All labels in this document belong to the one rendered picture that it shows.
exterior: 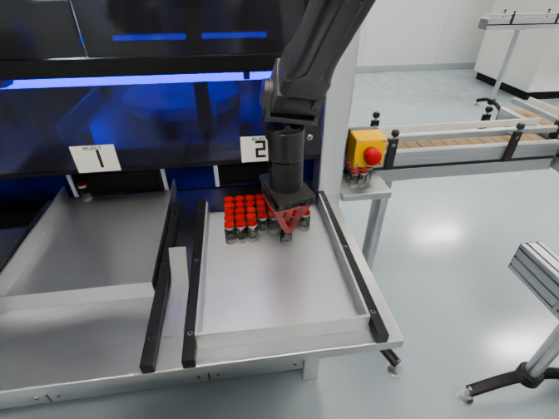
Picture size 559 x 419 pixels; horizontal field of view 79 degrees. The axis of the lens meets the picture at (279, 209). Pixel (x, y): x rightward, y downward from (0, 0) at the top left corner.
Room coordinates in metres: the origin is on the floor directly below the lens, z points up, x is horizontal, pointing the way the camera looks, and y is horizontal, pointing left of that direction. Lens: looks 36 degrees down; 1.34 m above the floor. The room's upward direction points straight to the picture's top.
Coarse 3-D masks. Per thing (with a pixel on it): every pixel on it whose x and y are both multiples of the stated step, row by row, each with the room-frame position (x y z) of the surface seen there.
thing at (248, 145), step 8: (248, 136) 0.67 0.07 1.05; (256, 136) 0.67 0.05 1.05; (264, 136) 0.67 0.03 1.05; (240, 144) 0.66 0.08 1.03; (248, 144) 0.66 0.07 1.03; (256, 144) 0.67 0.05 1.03; (248, 152) 0.66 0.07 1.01; (264, 152) 0.67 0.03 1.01; (248, 160) 0.66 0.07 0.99; (256, 160) 0.67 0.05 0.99; (264, 160) 0.67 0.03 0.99
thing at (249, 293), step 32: (320, 224) 0.58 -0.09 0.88; (224, 256) 0.48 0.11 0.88; (256, 256) 0.48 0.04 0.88; (288, 256) 0.48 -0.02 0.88; (320, 256) 0.48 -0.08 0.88; (224, 288) 0.40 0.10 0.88; (256, 288) 0.40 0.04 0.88; (288, 288) 0.40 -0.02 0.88; (320, 288) 0.40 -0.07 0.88; (352, 288) 0.39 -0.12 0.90; (224, 320) 0.33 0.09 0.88; (256, 320) 0.33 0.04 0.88; (288, 320) 0.33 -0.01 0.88; (320, 320) 0.31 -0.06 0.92; (352, 320) 0.31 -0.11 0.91
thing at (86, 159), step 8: (112, 144) 0.63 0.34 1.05; (72, 152) 0.62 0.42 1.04; (80, 152) 0.62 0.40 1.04; (88, 152) 0.62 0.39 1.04; (104, 152) 0.62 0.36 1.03; (112, 152) 0.63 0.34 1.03; (80, 160) 0.62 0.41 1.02; (88, 160) 0.62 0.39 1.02; (96, 160) 0.62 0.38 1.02; (104, 160) 0.62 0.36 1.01; (112, 160) 0.63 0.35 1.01; (80, 168) 0.62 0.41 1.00; (88, 168) 0.62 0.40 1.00; (96, 168) 0.62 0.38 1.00; (104, 168) 0.62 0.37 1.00; (112, 168) 0.63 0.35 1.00; (120, 168) 0.63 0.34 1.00
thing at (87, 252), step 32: (64, 192) 0.67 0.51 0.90; (160, 192) 0.71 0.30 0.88; (64, 224) 0.58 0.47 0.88; (96, 224) 0.58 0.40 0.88; (128, 224) 0.58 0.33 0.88; (160, 224) 0.58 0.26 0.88; (32, 256) 0.48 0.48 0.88; (64, 256) 0.48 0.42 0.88; (96, 256) 0.48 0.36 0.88; (128, 256) 0.48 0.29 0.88; (160, 256) 0.46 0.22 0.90; (0, 288) 0.38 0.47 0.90; (32, 288) 0.40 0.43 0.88; (64, 288) 0.40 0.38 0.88; (96, 288) 0.37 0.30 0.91; (128, 288) 0.38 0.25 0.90
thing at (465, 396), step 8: (520, 368) 0.66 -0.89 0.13; (552, 368) 0.67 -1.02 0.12; (496, 376) 0.65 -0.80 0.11; (504, 376) 0.64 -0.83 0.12; (512, 376) 0.64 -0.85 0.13; (520, 376) 0.64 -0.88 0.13; (528, 376) 0.63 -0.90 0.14; (544, 376) 0.64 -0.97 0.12; (552, 376) 0.65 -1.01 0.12; (472, 384) 0.64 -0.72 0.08; (480, 384) 0.63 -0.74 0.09; (488, 384) 0.62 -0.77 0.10; (496, 384) 0.62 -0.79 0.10; (504, 384) 0.62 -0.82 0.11; (512, 384) 0.62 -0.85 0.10; (528, 384) 0.62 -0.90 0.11; (536, 384) 0.61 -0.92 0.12; (456, 392) 0.64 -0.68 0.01; (464, 392) 0.62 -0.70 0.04; (472, 392) 0.61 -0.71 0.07; (480, 392) 0.61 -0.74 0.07; (464, 400) 0.61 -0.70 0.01; (472, 400) 0.61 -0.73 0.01
